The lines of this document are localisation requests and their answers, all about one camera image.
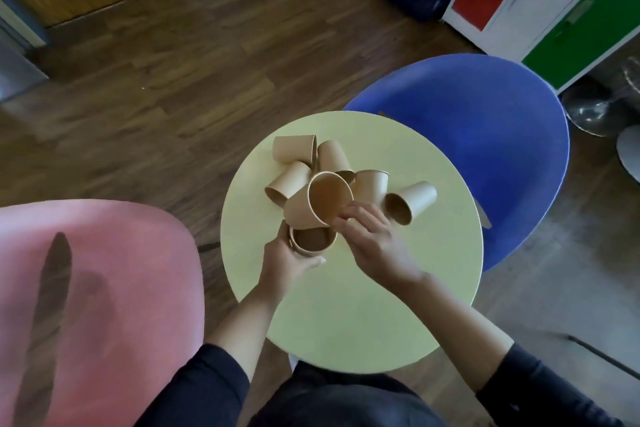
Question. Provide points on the person's right hand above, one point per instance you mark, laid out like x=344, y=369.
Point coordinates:
x=377, y=249

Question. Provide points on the person's left hand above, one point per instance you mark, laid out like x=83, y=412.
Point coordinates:
x=277, y=269

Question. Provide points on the person's right thumb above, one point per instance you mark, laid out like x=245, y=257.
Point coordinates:
x=344, y=231

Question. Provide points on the person's left thumb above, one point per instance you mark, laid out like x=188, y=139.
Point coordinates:
x=311, y=264

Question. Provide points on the large brown paper cup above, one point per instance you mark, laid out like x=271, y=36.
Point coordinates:
x=310, y=204

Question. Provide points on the person's left forearm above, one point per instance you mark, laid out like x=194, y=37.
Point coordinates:
x=245, y=329

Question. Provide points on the person's right forearm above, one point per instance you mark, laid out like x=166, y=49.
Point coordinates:
x=457, y=329

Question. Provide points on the pile of brown paper cups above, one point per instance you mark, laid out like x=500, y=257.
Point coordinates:
x=295, y=149

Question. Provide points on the person's dark long-sleeved top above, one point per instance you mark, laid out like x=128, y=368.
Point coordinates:
x=345, y=401

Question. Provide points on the blue plastic chair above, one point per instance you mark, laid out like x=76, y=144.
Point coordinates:
x=480, y=141

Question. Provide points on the pink plastic chair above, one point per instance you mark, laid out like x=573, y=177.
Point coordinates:
x=115, y=301

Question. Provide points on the chrome stool base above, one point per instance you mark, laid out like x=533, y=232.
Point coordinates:
x=592, y=109

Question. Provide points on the white round stand base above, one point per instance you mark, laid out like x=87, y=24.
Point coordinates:
x=631, y=154

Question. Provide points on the white metal locker cabinet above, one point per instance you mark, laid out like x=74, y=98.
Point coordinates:
x=540, y=6

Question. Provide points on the green locker door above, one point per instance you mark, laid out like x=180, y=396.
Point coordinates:
x=585, y=26

